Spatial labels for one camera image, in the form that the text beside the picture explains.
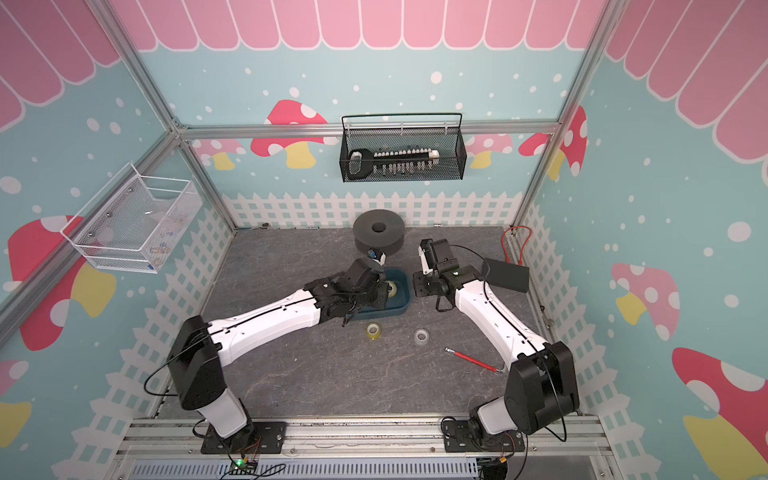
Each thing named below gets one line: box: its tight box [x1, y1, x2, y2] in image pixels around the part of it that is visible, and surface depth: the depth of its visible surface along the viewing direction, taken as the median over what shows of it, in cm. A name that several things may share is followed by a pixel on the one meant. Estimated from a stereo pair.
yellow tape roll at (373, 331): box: [367, 323, 380, 340], surface depth 94 cm
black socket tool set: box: [348, 148, 440, 180], surface depth 91 cm
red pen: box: [444, 347, 504, 373], surface depth 89 cm
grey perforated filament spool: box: [353, 209, 405, 256], surface depth 116 cm
